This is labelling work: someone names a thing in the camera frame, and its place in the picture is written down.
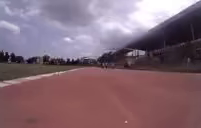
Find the group of people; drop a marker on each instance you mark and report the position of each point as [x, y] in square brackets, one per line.
[104, 65]

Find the red running track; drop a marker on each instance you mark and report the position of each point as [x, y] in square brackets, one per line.
[98, 96]

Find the row of trees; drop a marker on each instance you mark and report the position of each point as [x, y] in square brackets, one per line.
[38, 59]

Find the pale kerb strip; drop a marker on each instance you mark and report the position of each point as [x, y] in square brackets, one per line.
[28, 78]

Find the grandstand building with roof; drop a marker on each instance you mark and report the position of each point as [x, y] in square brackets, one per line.
[181, 43]

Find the grass field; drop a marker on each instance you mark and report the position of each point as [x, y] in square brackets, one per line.
[14, 70]

